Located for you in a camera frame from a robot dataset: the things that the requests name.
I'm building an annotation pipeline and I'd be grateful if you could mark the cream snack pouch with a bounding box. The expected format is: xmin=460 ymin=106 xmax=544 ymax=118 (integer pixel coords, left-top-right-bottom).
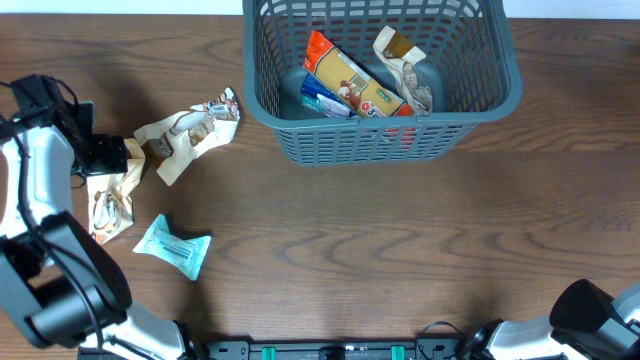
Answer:
xmin=134 ymin=87 xmax=241 ymax=186
xmin=87 ymin=138 xmax=145 ymax=245
xmin=373 ymin=26 xmax=433 ymax=115

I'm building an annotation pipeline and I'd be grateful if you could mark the teal flushable wipes packet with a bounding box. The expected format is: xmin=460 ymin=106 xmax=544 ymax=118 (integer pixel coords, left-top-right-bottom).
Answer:
xmin=133 ymin=214 xmax=212 ymax=281

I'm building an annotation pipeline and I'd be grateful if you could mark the San Remo spaghetti packet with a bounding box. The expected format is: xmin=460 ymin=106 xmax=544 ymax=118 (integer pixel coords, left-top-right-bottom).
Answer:
xmin=303 ymin=31 xmax=414 ymax=118

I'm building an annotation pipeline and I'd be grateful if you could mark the grey plastic slotted basket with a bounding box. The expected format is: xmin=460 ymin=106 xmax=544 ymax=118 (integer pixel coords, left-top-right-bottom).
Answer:
xmin=242 ymin=0 xmax=522 ymax=167

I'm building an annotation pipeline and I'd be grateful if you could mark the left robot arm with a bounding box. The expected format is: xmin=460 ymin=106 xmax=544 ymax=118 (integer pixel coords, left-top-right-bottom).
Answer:
xmin=1 ymin=74 xmax=207 ymax=359

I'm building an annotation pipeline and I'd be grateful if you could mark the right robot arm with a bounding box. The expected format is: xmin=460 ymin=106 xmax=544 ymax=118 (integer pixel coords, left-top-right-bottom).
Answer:
xmin=457 ymin=279 xmax=639 ymax=360

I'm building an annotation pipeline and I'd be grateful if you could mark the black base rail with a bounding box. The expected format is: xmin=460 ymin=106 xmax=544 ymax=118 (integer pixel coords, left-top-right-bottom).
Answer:
xmin=77 ymin=322 xmax=481 ymax=360

